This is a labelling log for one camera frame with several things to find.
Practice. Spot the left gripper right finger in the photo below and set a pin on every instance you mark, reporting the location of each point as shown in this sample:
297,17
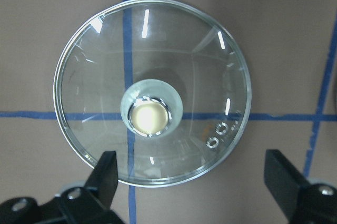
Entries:
283,180

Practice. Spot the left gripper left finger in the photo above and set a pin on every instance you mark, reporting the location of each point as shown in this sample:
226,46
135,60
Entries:
103,180

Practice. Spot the glass pot lid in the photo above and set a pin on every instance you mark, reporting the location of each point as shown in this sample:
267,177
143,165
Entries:
159,82

